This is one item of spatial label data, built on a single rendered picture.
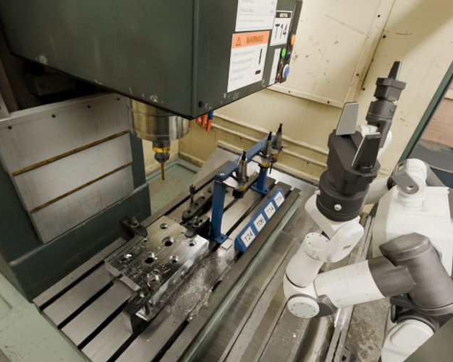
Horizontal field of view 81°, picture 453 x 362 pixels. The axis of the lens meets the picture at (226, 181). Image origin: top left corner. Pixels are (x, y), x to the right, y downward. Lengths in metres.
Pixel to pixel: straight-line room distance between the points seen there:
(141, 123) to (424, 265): 0.70
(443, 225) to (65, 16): 0.97
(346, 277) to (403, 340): 0.46
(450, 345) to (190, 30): 0.51
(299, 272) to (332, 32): 1.15
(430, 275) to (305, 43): 1.19
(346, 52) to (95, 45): 1.16
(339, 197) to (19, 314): 1.32
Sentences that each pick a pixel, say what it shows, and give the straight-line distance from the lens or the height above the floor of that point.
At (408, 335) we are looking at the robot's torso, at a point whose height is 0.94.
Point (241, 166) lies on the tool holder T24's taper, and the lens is 0.97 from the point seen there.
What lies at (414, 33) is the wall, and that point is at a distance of 1.49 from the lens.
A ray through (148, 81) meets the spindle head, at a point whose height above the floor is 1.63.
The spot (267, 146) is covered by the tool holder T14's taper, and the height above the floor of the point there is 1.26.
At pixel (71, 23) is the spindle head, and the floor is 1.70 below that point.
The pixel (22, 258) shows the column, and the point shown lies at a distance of 1.32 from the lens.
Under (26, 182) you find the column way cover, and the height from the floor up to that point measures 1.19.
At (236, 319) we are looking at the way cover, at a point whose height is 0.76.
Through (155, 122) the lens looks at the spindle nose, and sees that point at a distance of 0.66.
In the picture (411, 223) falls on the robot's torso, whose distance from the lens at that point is 0.84.
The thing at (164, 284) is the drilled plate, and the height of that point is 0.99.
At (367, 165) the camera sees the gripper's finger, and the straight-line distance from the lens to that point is 0.45.
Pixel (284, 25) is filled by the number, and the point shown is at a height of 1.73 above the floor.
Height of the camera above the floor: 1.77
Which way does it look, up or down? 35 degrees down
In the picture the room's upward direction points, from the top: 7 degrees clockwise
